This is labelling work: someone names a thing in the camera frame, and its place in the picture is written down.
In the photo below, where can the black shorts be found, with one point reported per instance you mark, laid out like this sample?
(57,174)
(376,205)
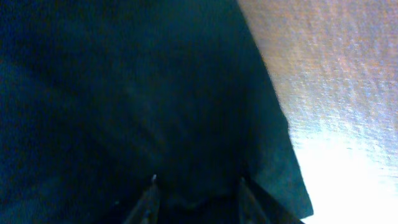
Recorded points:
(102,99)

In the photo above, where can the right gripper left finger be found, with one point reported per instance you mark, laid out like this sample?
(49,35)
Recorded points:
(146,210)

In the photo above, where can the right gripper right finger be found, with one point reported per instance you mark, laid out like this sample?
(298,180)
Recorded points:
(256,206)

